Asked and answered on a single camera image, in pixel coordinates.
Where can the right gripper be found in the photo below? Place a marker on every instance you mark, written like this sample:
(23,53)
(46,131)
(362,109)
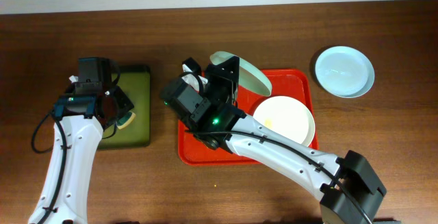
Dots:
(222,79)

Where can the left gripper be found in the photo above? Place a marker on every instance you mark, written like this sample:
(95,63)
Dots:
(120,101)

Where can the green and yellow sponge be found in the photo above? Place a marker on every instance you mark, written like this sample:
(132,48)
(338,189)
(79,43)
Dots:
(125,120)

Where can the mint green plate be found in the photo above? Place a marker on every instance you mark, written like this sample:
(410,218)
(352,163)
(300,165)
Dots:
(250,77)

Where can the white plate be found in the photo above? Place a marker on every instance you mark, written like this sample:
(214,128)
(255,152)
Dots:
(288,117)

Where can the light blue plate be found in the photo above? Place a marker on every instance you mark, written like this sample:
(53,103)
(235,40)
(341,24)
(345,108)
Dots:
(344,72)

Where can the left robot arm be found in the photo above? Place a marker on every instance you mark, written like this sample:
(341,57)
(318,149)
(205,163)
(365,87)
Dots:
(64,195)

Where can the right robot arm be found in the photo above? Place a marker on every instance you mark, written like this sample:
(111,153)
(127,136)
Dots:
(348,189)

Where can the black tray with green mat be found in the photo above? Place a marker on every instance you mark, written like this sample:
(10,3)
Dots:
(135,81)

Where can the red plastic tray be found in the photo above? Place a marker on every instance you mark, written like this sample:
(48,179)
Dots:
(285,82)

